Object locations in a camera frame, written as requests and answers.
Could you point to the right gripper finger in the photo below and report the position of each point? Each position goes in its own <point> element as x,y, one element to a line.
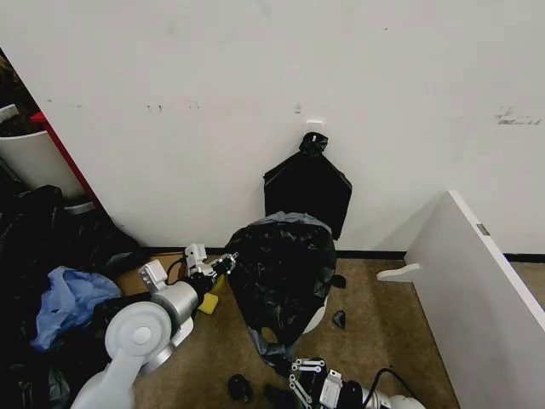
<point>308,366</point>
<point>300,389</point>

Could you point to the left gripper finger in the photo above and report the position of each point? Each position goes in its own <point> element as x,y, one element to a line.
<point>226,270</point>
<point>227,258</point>

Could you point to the black garbage bag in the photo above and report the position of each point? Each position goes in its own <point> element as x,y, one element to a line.
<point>277,277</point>

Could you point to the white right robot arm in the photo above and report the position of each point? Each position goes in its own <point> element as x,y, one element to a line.
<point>394,401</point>

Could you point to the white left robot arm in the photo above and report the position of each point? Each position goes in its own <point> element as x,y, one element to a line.
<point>140,332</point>

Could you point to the blue plastic bag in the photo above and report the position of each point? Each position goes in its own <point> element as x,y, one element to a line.
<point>68,307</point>

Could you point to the white cylindrical bin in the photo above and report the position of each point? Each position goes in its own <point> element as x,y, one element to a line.
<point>34,162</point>

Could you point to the yellow sponge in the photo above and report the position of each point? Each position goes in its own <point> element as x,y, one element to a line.
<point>209,303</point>

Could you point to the small black plastic scrap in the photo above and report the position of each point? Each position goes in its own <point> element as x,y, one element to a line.
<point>339,318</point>
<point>338,280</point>

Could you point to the crumpled black plastic scrap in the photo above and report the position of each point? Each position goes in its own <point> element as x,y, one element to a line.
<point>241,388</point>

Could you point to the brown cardboard sheet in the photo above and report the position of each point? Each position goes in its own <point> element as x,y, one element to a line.
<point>140,277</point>

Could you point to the black bags hanging on hook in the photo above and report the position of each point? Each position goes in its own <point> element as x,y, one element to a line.
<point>308,191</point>

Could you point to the white curved furniture foot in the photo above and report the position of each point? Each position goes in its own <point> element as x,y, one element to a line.
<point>398,272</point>

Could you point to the white furniture panel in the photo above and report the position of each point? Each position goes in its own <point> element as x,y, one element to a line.
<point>477,298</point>

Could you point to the pile of black bags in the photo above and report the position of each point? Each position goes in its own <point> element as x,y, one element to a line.
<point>30,238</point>

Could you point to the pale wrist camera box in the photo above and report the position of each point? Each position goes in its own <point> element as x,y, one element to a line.
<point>330,387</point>
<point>196,257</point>

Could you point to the red frame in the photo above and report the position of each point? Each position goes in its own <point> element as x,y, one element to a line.
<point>64,157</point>

